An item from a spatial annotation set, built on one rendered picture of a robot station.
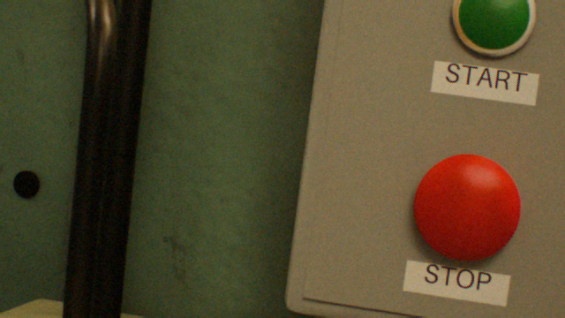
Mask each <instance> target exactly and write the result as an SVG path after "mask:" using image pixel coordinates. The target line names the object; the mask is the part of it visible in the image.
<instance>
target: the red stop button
mask: <svg viewBox="0 0 565 318"><path fill-rule="evenodd" d="M414 212H415V219H416V223H417V226H418V229H419V232H420V234H421V235H422V237H423V238H424V240H425V241H426V242H427V243H428V245H429V246H432V247H433V249H434V250H435V251H436V252H438V253H440V254H442V255H444V256H447V257H449V258H452V259H456V260H459V261H476V260H480V259H484V258H486V257H489V256H491V255H493V254H496V252H497V251H499V250H500V249H501V248H503V247H504V246H505V245H507V243H508V242H509V241H510V240H511V239H512V236H513V234H514V233H515V231H516V227H517V225H518V222H519V217H520V198H519V194H518V191H517V188H516V185H515V182H514V181H513V179H512V178H511V176H510V175H509V173H508V172H507V171H506V170H505V169H504V168H503V167H502V166H500V165H499V164H498V163H495V162H494V161H492V160H490V159H488V158H486V157H485V156H482V155H474V154H462V155H452V156H450V157H449V158H448V159H445V160H442V161H440V162H439V163H437V164H435V165H434V166H433V167H432V168H431V169H430V170H429V171H427V172H426V174H425V175H424V176H423V178H422V180H421V181H420V183H419V185H418V190H417V191H416V196H415V202H414Z"/></svg>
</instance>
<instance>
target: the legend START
mask: <svg viewBox="0 0 565 318"><path fill-rule="evenodd" d="M538 83H539V75H538V74H533V73H531V72H517V71H510V70H502V69H494V68H487V67H479V66H472V65H464V64H458V63H450V62H442V61H435V63H434V71H433V84H432V90H431V92H436V93H443V94H452V95H465V97H472V98H478V99H487V100H494V101H500V102H514V103H521V104H529V105H535V103H536V97H537V91H538Z"/></svg>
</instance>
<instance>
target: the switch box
mask: <svg viewBox="0 0 565 318"><path fill-rule="evenodd" d="M453 2H454V0H324V5H323V13H322V20H321V27H320V39H319V47H318V54H317V61H316V68H315V75H314V82H313V95H312V103H311V109H310V117H309V124H307V132H306V138H305V152H304V159H303V166H302V173H301V180H300V187H299V194H298V207H297V215H296V222H295V230H293V236H292V243H291V250H290V264H289V270H288V278H287V284H286V292H285V302H286V307H287V309H288V310H290V311H291V312H292V313H294V314H301V315H306V316H312V317H318V318H565V0H534V3H535V7H536V22H535V26H534V29H533V31H532V33H531V36H530V37H529V40H528V41H527V42H526V43H525V44H524V45H523V47H521V48H520V49H518V50H517V51H515V52H514V53H511V54H509V55H506V56H502V57H485V56H481V55H479V54H477V53H474V52H472V51H471V50H469V49H467V47H465V46H464V45H463V43H462V42H461V41H460V40H459V38H458V36H457V35H456V30H455V28H454V27H453V25H452V19H451V12H452V6H453ZM435 61H442V62H450V63H458V64H464V65H472V66H479V67H487V68H494V69H502V70H510V71H517V72H531V73H533V74H538V75H539V83H538V91H537V97H536V103H535V105H529V104H521V103H514V102H500V101H494V100H487V99H478V98H472V97H465V95H452V94H443V93H436V92H431V90H432V84H433V71H434V63H435ZM462 154H474V155H482V156H485V157H486V158H488V159H490V160H492V161H494V162H495V163H498V164H499V165H500V166H502V167H503V168H504V169H505V170H506V171H507V172H508V174H509V175H510V176H511V178H512V179H513V181H514V182H515V185H516V188H517V191H518V194H519V198H520V217H519V222H518V225H517V227H516V231H515V233H514V234H513V236H512V239H511V240H510V241H509V242H508V243H507V245H505V246H504V247H503V248H501V249H500V250H499V251H497V252H496V254H493V255H491V256H489V257H486V258H484V259H480V260H476V261H459V260H456V259H452V258H449V257H447V256H444V255H442V254H440V253H438V252H436V251H435V250H434V249H433V247H432V246H429V245H428V243H427V242H426V241H425V240H424V238H423V237H422V235H421V234H420V232H419V229H418V226H417V223H416V219H415V212H414V202H415V196H416V191H417V190H418V185H419V183H420V181H421V180H422V178H423V177H424V175H425V174H426V172H427V171H429V170H430V169H431V168H432V167H433V166H434V165H435V164H437V163H439V162H440V161H442V160H445V159H448V158H449V157H450V156H452V155H462ZM407 260H411V261H417V262H419V261H422V262H423V263H428V264H434V265H441V266H446V267H453V268H459V269H470V270H476V271H482V272H488V273H494V274H500V275H505V276H511V278H510V284H508V296H507V303H506V306H505V307H501V306H496V305H489V304H483V303H478V302H472V301H466V300H460V299H449V298H443V296H440V297H438V295H432V296H431V294H425V293H420V292H414V291H404V290H403V285H404V278H405V271H406V265H407Z"/></svg>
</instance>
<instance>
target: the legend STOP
mask: <svg viewBox="0 0 565 318"><path fill-rule="evenodd" d="M510 278H511V276H505V275H500V274H494V273H488V272H482V271H476V270H470V269H459V268H453V267H446V266H441V265H434V264H428V263H423V262H422V261H419V262H417V261H411V260H407V265H406V271H405V278H404V285H403V290H404V291H408V292H420V293H425V294H431V296H432V295H438V297H440V296H443V298H449V299H460V300H466V301H472V302H478V303H483V304H489V305H496V306H501V307H505V306H506V303H507V296H508V290H509V284H510Z"/></svg>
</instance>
